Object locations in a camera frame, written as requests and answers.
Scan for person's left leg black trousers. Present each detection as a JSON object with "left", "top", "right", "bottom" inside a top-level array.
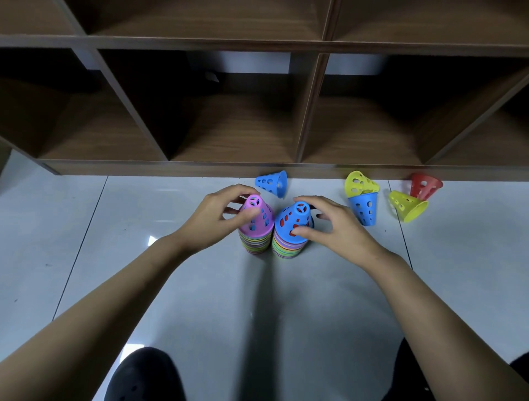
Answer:
[{"left": 103, "top": 346, "right": 187, "bottom": 401}]

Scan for purple perforated plastic cone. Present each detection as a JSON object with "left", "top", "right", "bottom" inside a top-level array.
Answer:
[{"left": 238, "top": 194, "right": 275, "bottom": 239}]

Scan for blue perforated cone red inside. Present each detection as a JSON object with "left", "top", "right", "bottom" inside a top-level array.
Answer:
[{"left": 274, "top": 201, "right": 315, "bottom": 245}]

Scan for stack of colourful plastic cones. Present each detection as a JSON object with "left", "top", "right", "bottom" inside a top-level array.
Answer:
[
  {"left": 238, "top": 230, "right": 274, "bottom": 255},
  {"left": 271, "top": 236, "right": 309, "bottom": 260}
]

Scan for person's right forearm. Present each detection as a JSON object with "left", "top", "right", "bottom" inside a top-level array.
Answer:
[{"left": 366, "top": 253, "right": 529, "bottom": 401}]

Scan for person's left forearm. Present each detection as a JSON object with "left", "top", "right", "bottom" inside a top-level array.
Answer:
[{"left": 0, "top": 232, "right": 196, "bottom": 401}]

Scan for person's right hand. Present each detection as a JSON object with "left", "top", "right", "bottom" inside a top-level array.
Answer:
[{"left": 292, "top": 195, "right": 390, "bottom": 272}]

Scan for brown wooden shelf unit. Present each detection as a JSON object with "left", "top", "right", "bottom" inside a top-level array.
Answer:
[{"left": 0, "top": 0, "right": 529, "bottom": 182}]

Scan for person's left hand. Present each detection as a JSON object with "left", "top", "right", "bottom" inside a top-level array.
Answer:
[{"left": 176, "top": 184, "right": 262, "bottom": 255}]

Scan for red perforated plastic cone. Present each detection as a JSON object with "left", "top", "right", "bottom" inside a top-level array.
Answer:
[{"left": 409, "top": 173, "right": 444, "bottom": 202}]

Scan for person's leg black trousers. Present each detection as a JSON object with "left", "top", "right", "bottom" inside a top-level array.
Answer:
[
  {"left": 103, "top": 346, "right": 187, "bottom": 401},
  {"left": 381, "top": 337, "right": 529, "bottom": 401}
]

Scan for person's right leg black trousers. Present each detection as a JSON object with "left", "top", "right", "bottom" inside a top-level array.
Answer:
[{"left": 381, "top": 337, "right": 529, "bottom": 401}]

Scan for yellow perforated plastic cone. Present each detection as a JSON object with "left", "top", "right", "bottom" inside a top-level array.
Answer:
[
  {"left": 345, "top": 170, "right": 380, "bottom": 198},
  {"left": 388, "top": 190, "right": 429, "bottom": 224}
]

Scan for blue perforated plastic cone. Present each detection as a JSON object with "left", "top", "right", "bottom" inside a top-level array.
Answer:
[
  {"left": 348, "top": 192, "right": 379, "bottom": 227},
  {"left": 255, "top": 170, "right": 288, "bottom": 199}
]

